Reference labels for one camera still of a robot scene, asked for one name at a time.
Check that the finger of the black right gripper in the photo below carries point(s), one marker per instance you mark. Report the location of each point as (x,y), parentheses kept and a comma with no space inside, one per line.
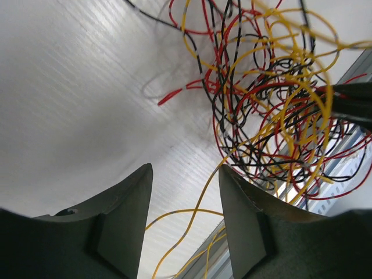
(356,111)
(352,90)

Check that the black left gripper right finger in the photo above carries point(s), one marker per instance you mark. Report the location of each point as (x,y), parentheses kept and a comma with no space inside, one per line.
(268,238)

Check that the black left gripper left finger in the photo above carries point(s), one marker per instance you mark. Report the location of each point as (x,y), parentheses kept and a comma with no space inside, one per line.
(101,237)

